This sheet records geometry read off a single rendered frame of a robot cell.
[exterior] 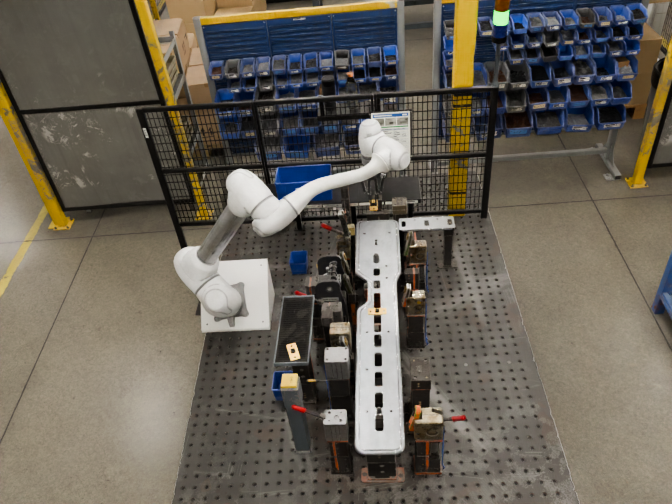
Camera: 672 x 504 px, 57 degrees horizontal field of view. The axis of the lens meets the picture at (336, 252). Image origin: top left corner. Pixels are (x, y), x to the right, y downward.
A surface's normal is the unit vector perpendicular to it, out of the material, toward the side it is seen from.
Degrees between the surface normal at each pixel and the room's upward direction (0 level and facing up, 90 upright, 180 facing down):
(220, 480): 0
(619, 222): 0
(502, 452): 0
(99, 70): 91
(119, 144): 90
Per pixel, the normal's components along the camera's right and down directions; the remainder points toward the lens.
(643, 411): -0.09, -0.75
